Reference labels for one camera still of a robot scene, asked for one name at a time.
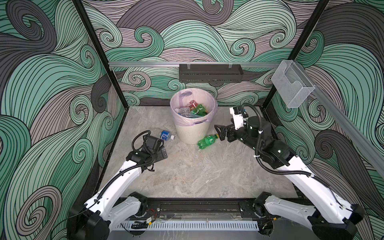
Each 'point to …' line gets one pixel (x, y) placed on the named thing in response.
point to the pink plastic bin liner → (181, 98)
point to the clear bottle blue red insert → (183, 111)
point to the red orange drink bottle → (193, 105)
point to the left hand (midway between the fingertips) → (157, 153)
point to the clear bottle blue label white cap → (166, 135)
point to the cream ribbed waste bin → (192, 134)
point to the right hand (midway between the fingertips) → (224, 122)
